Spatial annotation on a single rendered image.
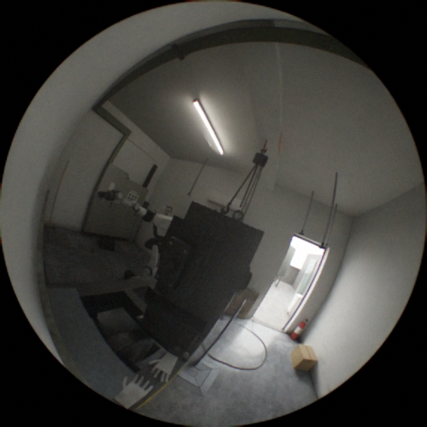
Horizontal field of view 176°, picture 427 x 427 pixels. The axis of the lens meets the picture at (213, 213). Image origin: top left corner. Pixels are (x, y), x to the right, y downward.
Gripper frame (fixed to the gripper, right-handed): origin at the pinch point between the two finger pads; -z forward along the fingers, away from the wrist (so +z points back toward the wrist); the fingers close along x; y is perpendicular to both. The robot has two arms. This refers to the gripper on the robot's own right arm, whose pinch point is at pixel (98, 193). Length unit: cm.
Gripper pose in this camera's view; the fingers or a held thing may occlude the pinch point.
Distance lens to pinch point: 137.8
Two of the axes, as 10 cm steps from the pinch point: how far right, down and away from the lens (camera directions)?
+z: 2.1, 0.4, 9.8
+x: -9.7, -1.1, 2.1
